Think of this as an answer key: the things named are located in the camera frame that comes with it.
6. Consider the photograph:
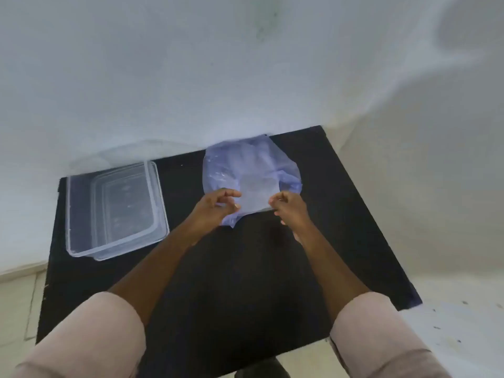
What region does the clear plastic lid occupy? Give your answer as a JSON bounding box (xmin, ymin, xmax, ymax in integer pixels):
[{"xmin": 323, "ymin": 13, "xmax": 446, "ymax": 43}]
[{"xmin": 70, "ymin": 139, "xmax": 205, "ymax": 174}]

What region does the person's left hand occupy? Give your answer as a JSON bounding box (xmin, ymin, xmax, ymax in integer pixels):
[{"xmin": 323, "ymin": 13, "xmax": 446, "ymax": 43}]
[{"xmin": 185, "ymin": 187, "xmax": 242, "ymax": 243}]

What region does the blue plastic bag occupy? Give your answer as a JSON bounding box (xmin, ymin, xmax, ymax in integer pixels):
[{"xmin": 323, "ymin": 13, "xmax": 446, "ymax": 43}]
[{"xmin": 202, "ymin": 133, "xmax": 303, "ymax": 229}]

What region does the person's right forearm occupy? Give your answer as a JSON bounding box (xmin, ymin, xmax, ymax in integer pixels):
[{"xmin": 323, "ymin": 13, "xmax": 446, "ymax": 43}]
[{"xmin": 293, "ymin": 224, "xmax": 372, "ymax": 334}]

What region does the person's left forearm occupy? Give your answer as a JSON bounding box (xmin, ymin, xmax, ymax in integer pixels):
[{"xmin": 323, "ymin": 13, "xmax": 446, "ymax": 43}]
[{"xmin": 107, "ymin": 226, "xmax": 205, "ymax": 327}]

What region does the clear plastic container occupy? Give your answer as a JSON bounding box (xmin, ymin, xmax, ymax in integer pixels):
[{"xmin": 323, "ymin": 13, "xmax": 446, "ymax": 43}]
[{"xmin": 65, "ymin": 161, "xmax": 171, "ymax": 261}]

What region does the person's right hand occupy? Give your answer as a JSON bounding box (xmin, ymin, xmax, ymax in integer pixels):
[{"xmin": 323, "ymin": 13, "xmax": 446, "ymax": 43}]
[{"xmin": 269, "ymin": 190, "xmax": 312, "ymax": 243}]

